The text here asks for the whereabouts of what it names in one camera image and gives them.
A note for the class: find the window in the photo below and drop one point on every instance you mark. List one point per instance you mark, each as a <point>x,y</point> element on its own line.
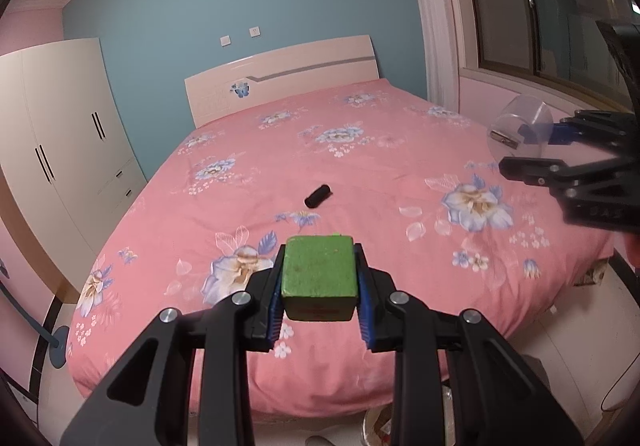
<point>550,1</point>

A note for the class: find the pink floral bedsheet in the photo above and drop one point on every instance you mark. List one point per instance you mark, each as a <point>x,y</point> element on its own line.
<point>375,176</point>

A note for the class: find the clear plastic cup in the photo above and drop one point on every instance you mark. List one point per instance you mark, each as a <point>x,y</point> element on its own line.
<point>525,116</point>

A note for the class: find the white wall socket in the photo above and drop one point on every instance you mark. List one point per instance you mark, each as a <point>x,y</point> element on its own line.
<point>226,40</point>
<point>254,31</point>

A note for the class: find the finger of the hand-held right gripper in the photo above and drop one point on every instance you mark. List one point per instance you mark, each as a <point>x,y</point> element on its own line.
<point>540,171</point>
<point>560,132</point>

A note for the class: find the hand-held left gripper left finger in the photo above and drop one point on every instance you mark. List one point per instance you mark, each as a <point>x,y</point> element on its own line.
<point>275,306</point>

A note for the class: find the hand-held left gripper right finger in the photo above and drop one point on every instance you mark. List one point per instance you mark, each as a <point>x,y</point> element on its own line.
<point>365,306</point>

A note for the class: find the black cylinder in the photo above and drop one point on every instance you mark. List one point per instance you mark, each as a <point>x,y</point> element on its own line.
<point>317,196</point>

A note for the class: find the white waste bin with liner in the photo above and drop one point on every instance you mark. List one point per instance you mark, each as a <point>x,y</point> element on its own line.
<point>377,426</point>

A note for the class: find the cream wardrobe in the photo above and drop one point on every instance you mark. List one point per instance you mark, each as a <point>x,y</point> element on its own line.
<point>60,141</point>

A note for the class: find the cream headboard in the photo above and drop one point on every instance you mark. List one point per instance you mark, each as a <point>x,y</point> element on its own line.
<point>300,66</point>

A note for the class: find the green box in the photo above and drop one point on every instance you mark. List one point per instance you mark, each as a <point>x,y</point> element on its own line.
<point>320,271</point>

